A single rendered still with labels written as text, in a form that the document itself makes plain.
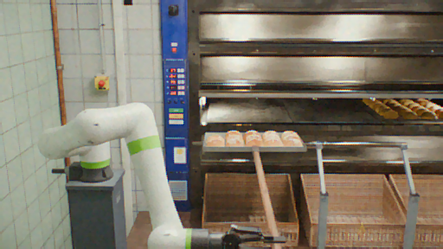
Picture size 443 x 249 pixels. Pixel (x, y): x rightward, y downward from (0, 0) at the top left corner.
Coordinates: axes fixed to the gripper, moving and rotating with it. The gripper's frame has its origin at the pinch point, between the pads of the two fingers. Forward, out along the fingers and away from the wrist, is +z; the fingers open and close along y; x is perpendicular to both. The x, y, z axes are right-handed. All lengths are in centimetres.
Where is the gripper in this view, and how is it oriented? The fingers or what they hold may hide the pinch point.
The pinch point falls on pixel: (273, 245)
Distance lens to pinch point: 149.6
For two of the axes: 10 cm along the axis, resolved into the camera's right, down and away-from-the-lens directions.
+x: -0.1, 2.6, -9.7
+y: -0.1, 9.7, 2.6
